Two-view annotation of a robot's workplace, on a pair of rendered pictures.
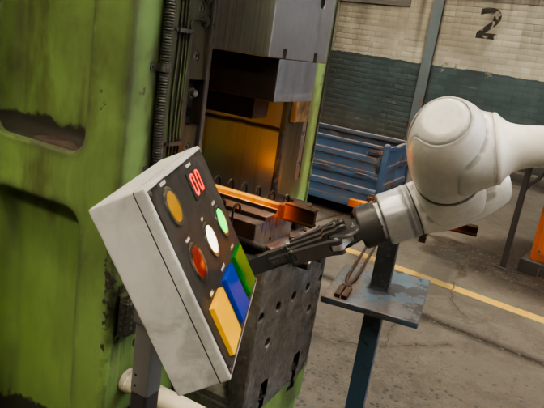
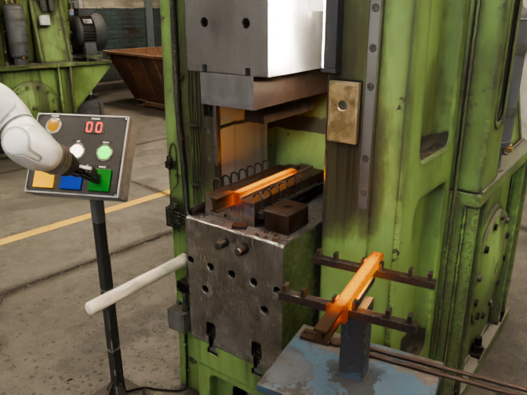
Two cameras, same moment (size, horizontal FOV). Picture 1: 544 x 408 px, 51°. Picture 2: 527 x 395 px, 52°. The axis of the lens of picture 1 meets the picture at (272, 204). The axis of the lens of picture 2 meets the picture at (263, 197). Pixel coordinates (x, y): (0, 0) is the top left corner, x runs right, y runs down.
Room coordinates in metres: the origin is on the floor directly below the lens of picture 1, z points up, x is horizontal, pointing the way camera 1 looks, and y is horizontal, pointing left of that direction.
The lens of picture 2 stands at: (1.74, -1.55, 1.56)
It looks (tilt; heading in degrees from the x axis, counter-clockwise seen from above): 20 degrees down; 99
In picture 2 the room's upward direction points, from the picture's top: straight up
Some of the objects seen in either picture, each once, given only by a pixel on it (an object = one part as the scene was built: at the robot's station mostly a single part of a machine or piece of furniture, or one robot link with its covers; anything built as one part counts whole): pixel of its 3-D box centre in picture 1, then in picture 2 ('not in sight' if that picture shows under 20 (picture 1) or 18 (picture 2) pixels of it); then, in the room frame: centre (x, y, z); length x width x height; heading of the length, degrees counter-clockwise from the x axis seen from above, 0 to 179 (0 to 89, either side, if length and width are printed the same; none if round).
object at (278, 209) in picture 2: (286, 210); (287, 216); (1.57, -0.04, 0.95); 0.12 x 0.08 x 0.06; 63
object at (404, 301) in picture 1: (379, 289); (353, 375); (1.78, -0.40, 0.67); 0.40 x 0.30 x 0.02; 162
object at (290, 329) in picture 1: (205, 288); (281, 262); (1.53, 0.16, 0.69); 0.56 x 0.38 x 0.45; 63
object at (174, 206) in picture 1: (173, 206); (53, 125); (0.74, 0.13, 1.16); 0.05 x 0.03 x 0.04; 153
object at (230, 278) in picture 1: (233, 292); (72, 179); (0.84, 0.04, 1.01); 0.07 x 0.05 x 0.07; 178
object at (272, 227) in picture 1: (206, 204); (267, 189); (1.48, 0.17, 0.96); 0.42 x 0.20 x 0.09; 63
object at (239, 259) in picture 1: (240, 269); (100, 180); (0.94, 0.04, 1.01); 0.07 x 0.05 x 0.07; 178
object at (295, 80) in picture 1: (223, 68); (268, 82); (1.48, 0.17, 1.32); 0.42 x 0.20 x 0.10; 63
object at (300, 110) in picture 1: (303, 92); (343, 112); (1.72, -0.04, 1.27); 0.09 x 0.02 x 0.17; 153
